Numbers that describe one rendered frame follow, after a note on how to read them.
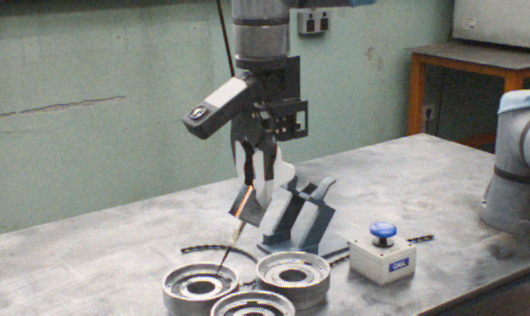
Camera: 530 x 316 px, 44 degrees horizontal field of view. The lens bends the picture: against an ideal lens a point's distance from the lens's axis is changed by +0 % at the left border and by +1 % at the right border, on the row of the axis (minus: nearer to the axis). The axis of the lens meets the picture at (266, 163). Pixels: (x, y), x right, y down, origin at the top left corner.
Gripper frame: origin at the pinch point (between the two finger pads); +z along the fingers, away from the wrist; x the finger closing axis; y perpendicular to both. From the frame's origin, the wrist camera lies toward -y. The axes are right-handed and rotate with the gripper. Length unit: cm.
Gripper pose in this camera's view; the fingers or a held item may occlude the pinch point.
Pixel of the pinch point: (253, 198)
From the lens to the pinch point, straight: 93.1
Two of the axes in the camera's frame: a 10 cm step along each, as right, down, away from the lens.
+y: 8.2, -2.0, 5.3
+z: 0.2, 9.5, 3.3
